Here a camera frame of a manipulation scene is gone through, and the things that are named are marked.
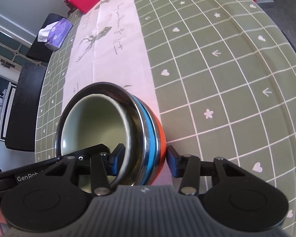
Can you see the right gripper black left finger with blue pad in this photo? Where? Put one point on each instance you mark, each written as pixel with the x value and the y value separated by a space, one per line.
pixel 94 165

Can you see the purple tissue pack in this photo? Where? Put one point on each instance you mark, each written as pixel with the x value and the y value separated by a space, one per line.
pixel 55 34

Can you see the green grid tablecloth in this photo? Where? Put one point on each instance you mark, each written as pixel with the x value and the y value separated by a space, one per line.
pixel 225 82

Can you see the black chair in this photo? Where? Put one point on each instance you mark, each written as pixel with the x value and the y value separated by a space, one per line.
pixel 21 129
pixel 38 50

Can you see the black chair left far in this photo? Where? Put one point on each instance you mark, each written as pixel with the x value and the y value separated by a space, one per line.
pixel 38 50

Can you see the pink deer table runner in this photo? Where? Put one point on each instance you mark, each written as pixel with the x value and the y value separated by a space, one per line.
pixel 109 46

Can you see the black chair left near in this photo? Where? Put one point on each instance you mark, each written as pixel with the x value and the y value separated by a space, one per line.
pixel 21 129

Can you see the orange steel bowl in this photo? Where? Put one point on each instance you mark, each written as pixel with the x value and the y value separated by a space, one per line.
pixel 154 144

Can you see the green ceramic bowl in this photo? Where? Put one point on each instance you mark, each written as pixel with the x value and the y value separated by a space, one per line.
pixel 99 119

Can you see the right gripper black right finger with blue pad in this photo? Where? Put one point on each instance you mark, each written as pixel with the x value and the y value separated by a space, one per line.
pixel 190 169

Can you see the blue steel bowl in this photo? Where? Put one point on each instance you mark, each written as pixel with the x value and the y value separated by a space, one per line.
pixel 125 99

